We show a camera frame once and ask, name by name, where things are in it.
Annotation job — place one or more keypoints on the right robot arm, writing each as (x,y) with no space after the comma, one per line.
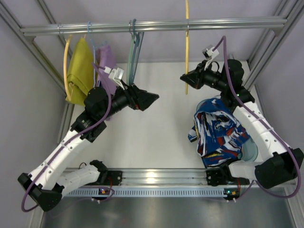
(232,135)

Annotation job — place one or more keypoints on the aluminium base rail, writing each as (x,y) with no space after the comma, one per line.
(139,177)

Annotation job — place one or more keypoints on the blue white patterned trousers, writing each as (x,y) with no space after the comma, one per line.
(213,133)

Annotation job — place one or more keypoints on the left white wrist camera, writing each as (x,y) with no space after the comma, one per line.
(116,75)

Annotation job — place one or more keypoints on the mustard yellow garment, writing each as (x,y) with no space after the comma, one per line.
(80,71)

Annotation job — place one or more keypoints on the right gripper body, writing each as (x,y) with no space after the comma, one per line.
(201,77)

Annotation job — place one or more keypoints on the teal plastic basket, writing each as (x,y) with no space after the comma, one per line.
(250,149)

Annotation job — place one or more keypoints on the purple garment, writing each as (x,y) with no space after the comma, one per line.
(106,58)

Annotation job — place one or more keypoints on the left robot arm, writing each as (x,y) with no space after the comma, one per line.
(47,185)

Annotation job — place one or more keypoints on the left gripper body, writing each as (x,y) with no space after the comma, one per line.
(132,97)

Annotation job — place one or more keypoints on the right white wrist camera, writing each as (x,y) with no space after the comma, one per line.
(210,54)

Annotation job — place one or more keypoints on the yellow hanger with trousers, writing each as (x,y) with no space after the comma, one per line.
(187,37)

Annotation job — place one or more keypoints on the left aluminium frame post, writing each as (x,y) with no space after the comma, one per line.
(29,42)

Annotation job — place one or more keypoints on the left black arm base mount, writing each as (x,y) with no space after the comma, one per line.
(109,178)

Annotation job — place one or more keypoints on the slotted grey cable duct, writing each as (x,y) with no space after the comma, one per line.
(156,192)

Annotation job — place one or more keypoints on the light blue hanger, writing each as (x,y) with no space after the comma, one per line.
(94,54)

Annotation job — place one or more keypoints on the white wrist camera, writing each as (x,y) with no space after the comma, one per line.
(210,54)
(116,75)

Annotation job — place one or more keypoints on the aluminium frame post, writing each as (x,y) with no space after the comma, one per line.
(29,42)
(272,39)

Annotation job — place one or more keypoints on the aluminium hanging rail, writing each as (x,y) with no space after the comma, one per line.
(272,22)

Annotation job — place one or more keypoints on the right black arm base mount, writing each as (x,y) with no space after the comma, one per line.
(218,176)

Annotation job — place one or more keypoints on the green empty hanger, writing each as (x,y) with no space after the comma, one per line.
(129,59)

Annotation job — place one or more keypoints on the yellow hanger on left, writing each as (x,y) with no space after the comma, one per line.
(69,86)

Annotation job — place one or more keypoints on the teal blue empty hanger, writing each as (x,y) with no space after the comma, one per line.
(140,38)

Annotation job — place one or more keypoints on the right aluminium frame post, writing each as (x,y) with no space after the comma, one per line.
(272,39)

